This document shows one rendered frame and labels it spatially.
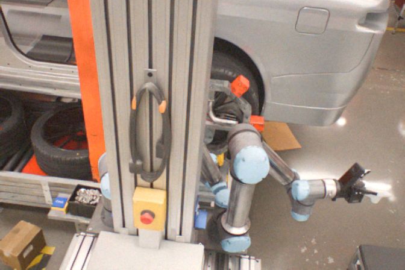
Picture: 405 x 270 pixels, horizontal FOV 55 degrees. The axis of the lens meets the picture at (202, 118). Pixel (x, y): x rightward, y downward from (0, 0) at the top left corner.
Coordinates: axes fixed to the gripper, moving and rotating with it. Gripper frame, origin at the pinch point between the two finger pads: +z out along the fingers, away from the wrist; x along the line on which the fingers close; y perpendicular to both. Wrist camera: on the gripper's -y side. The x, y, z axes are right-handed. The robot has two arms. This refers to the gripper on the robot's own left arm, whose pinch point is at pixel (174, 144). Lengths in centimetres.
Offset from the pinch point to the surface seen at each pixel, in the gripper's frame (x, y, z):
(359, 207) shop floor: 133, 83, -68
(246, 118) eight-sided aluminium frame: 43.9, -7.9, -12.5
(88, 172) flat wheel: -32, 47, 52
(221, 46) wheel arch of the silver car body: 68, -27, 39
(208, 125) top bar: 15.2, -14.6, -10.7
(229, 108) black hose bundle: 29.0, -20.6, -11.5
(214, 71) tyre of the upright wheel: 34.1, -32.8, 9.0
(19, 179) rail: -71, 46, 71
